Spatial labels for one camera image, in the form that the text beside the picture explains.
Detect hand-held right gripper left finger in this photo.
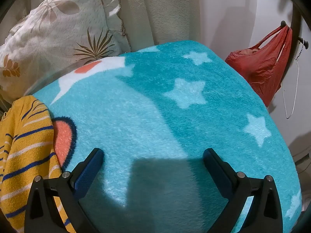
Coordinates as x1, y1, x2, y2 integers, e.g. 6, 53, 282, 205
24, 148, 105, 233

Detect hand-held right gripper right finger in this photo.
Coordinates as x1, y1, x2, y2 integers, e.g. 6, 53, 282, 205
203, 148, 284, 233

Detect yellow striped knit sweater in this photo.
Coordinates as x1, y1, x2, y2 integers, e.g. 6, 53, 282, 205
0, 95, 77, 233

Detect blue star print blanket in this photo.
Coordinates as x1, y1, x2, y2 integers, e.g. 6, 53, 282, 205
31, 40, 303, 233

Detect red plastic bag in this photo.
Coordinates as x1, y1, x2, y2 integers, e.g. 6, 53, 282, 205
225, 25, 293, 108

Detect floral leaf print pillow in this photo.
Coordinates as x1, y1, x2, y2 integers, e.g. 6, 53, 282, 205
0, 0, 133, 98

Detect beige textured curtain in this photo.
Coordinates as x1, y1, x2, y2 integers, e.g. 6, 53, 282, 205
117, 0, 203, 52

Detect dark wooden coat rack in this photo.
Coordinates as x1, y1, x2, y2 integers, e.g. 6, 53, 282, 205
280, 0, 308, 52

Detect white wire hanger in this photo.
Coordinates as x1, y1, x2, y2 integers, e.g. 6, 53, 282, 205
282, 41, 306, 119

